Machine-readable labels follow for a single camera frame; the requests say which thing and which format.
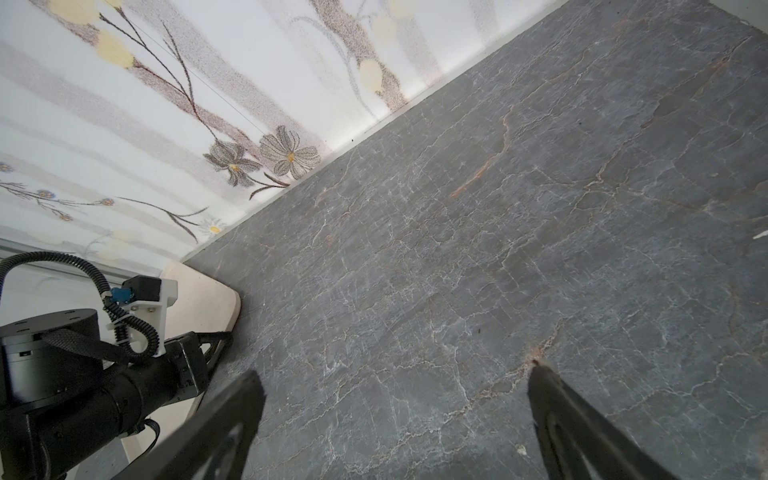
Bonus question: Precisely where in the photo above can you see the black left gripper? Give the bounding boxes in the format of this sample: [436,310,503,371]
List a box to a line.
[164,331,231,402]

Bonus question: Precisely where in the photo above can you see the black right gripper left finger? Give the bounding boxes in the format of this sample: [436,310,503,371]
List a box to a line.
[116,370,266,480]

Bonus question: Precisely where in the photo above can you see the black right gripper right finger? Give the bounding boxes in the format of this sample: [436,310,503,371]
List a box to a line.
[527,360,676,479]

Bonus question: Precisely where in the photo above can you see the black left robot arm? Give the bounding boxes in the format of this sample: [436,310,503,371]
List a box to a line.
[1,309,232,479]

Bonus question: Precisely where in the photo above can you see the beige plastic tray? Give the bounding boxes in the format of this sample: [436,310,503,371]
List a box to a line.
[122,262,241,462]

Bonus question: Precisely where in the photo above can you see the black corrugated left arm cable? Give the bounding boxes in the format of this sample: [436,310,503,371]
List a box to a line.
[0,251,161,364]

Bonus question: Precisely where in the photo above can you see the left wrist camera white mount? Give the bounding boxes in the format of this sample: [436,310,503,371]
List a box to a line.
[111,275,178,357]

